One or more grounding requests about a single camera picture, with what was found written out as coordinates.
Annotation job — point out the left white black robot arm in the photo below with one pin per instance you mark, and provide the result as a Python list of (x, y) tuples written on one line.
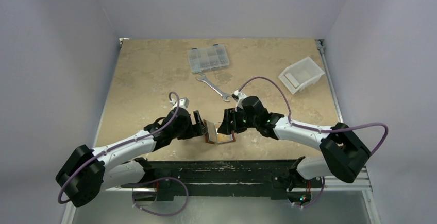
[(87, 171)]

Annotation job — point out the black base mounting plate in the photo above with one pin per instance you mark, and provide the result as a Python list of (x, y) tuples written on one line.
[(276, 179)]

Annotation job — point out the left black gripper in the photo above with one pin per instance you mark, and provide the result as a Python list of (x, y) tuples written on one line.
[(199, 127)]

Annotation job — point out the silver open-end wrench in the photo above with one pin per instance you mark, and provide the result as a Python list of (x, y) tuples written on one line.
[(225, 96)]

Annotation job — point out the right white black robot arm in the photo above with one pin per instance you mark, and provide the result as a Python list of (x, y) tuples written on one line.
[(343, 153)]

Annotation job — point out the brown leather card holder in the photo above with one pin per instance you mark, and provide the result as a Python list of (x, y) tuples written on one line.
[(213, 137)]

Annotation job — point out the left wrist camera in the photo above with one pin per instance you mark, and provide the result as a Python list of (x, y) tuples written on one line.
[(184, 103)]

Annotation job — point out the white card in bin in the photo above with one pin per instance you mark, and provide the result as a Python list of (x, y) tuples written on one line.
[(295, 83)]

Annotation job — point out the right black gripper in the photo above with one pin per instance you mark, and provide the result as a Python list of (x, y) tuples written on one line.
[(231, 120)]

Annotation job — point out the clear plastic screw organizer box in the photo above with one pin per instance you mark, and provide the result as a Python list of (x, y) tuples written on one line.
[(207, 59)]

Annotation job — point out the white plastic bin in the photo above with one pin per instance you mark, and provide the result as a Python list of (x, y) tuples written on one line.
[(306, 71)]

